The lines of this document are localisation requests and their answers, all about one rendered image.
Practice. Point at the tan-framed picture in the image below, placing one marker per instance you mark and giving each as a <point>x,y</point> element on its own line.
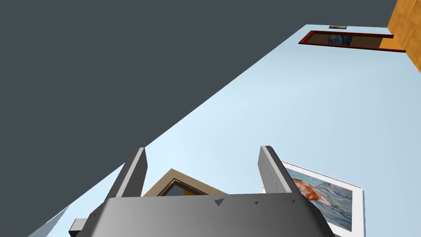
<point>184,186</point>

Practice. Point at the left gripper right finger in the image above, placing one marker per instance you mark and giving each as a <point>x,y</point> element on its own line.
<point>273,174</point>

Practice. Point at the white-framed painting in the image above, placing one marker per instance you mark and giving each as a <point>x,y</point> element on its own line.
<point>332,200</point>

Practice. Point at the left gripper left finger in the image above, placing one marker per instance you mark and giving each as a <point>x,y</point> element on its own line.
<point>131,176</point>

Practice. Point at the dark red-framed picture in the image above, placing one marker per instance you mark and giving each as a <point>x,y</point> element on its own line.
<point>348,41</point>

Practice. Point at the small grey wall plate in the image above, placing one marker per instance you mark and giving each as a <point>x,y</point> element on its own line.
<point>337,27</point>

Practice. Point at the orange wooden door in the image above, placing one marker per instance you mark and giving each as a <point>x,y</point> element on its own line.
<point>408,26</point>

